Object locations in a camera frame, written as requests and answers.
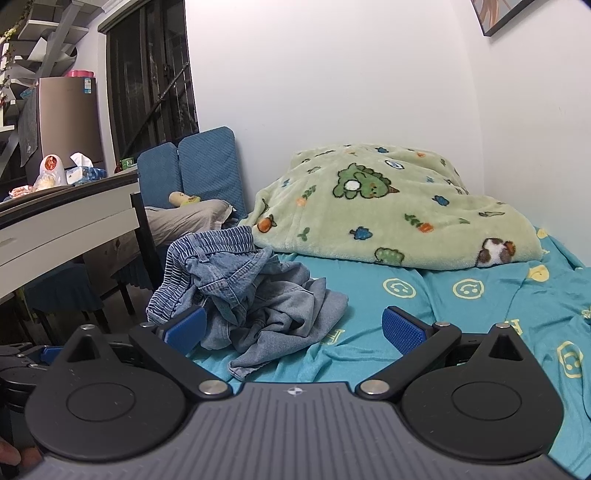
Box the blue denim jeans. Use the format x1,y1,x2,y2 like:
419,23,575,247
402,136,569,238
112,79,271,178
146,226,348,381

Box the person's left hand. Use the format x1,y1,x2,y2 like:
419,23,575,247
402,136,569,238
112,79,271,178
0,439,42,469

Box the grey cloth on chair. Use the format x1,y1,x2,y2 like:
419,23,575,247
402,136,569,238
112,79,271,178
144,199,235,246

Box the teal smiley bed sheet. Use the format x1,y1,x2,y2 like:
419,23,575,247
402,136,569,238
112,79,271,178
186,225,591,479

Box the green cartoon fleece blanket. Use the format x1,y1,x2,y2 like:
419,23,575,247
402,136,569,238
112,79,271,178
242,144,543,271

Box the yellow plush toy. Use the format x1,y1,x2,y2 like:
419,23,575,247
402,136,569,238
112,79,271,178
168,191,200,208

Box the white desk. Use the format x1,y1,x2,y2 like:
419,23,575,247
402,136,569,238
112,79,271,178
1,170,139,297

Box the blue folded cushion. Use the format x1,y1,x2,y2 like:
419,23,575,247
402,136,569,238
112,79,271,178
137,127,247,219

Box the tissue box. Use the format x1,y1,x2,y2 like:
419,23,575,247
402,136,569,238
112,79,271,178
65,152,107,185

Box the white red snack bag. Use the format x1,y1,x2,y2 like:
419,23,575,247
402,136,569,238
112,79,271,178
33,154,67,191

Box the brown refrigerator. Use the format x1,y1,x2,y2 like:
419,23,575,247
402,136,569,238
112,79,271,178
37,77,105,168

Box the dark window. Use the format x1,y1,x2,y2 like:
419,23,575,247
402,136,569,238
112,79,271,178
98,0,199,160

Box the framed leaf picture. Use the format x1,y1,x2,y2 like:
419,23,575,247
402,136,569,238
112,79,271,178
471,0,535,37

